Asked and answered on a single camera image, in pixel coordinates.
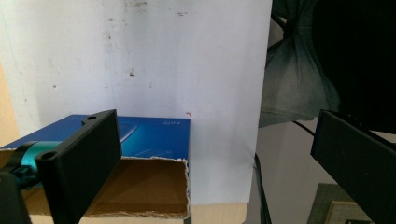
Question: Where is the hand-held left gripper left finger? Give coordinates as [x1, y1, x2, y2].
[35, 108, 123, 224]

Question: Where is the thin black cable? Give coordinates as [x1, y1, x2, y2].
[291, 119, 316, 137]

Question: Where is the black curtain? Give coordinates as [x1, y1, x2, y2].
[312, 0, 396, 134]

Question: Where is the grey-green board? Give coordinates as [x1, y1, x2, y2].
[305, 182, 375, 224]

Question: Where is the grey-green tied curtain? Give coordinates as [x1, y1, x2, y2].
[258, 0, 341, 129]

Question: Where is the blue open cardboard box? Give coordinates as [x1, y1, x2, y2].
[0, 114, 191, 219]

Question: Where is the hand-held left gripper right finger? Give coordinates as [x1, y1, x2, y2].
[310, 109, 396, 224]

